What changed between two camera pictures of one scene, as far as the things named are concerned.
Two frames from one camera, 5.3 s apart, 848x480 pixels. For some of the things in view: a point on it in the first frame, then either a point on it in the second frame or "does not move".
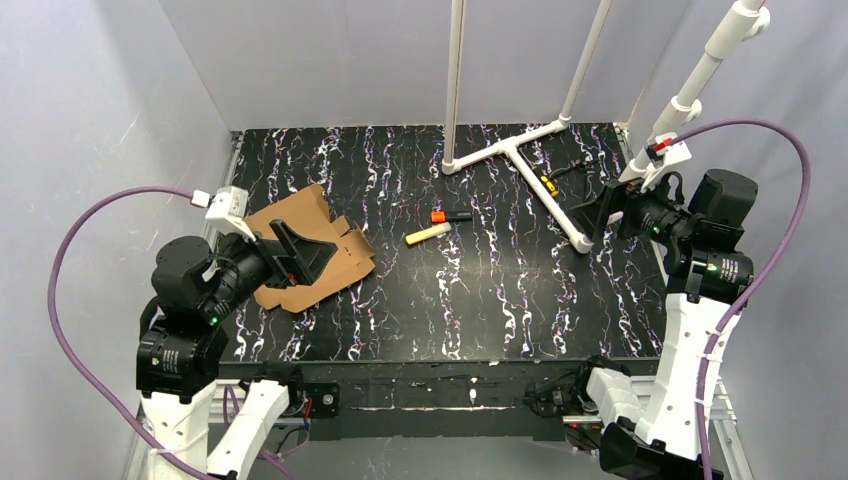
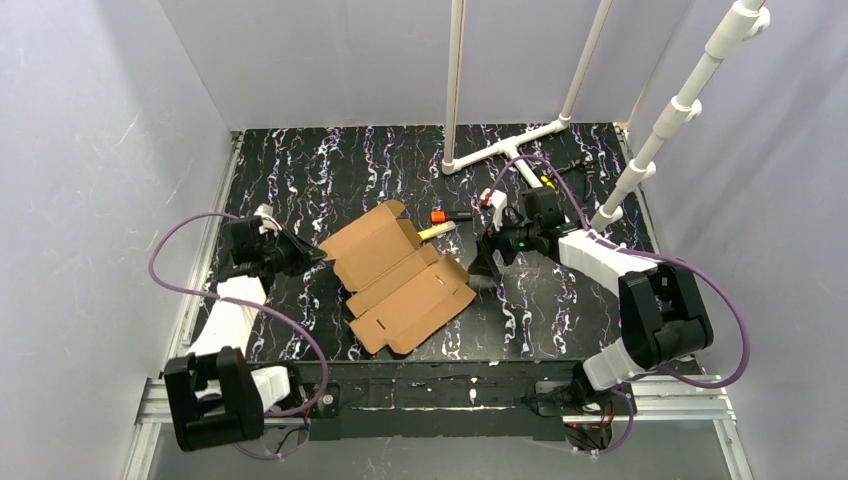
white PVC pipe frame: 737,31 does not move
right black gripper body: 618,208 → 495,242
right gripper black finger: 609,201 → 484,263
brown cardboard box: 307,215 → 402,293
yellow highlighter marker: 429,233 does not move
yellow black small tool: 550,185 does not move
